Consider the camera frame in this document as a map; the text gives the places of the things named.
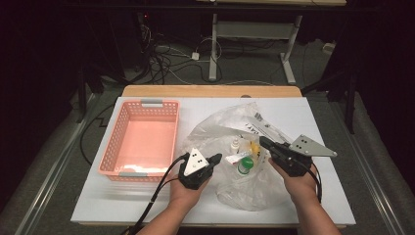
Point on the white board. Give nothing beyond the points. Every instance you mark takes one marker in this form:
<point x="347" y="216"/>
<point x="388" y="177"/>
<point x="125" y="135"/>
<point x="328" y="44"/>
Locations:
<point x="98" y="202"/>

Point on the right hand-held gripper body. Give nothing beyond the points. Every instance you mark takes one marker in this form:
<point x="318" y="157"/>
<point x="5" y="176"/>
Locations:
<point x="293" y="160"/>

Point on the wooden table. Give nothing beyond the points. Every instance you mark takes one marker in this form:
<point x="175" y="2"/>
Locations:
<point x="212" y="90"/>

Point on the person's right hand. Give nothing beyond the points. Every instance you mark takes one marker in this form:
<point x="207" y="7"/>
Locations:
<point x="301" y="187"/>

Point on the pink plastic basket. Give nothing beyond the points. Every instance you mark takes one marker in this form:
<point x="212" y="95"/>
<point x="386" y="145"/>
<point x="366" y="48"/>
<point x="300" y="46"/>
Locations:
<point x="140" y="137"/>

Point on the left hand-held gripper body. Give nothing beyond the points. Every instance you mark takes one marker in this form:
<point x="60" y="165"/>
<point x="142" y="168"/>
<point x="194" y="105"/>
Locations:
<point x="195" y="163"/>

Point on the clear plastic bag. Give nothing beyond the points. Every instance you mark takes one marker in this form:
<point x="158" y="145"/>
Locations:
<point x="212" y="130"/>

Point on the white dropper bottle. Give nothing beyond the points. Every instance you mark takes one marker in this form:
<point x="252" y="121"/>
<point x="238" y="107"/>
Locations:
<point x="234" y="146"/>

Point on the green-capped small bottle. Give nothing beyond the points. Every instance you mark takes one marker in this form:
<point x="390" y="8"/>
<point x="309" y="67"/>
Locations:
<point x="245" y="164"/>

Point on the person's left hand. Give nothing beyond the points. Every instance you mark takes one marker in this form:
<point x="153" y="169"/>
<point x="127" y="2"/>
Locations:
<point x="182" y="196"/>

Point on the white metal desk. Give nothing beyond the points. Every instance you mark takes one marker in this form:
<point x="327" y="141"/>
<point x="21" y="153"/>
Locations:
<point x="251" y="30"/>

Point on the metal floor rail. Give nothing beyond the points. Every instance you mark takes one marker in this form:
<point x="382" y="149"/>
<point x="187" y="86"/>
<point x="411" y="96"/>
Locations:
<point x="368" y="169"/>
<point x="55" y="169"/>

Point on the black stand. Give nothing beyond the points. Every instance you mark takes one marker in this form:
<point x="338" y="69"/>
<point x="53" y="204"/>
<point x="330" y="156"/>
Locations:
<point x="350" y="98"/>
<point x="82" y="94"/>

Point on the white ointment tube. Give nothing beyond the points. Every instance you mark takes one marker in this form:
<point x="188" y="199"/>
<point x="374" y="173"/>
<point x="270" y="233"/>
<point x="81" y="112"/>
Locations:
<point x="235" y="158"/>

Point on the white power adapter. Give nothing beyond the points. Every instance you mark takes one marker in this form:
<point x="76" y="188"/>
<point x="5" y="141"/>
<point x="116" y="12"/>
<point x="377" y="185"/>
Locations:
<point x="195" y="56"/>

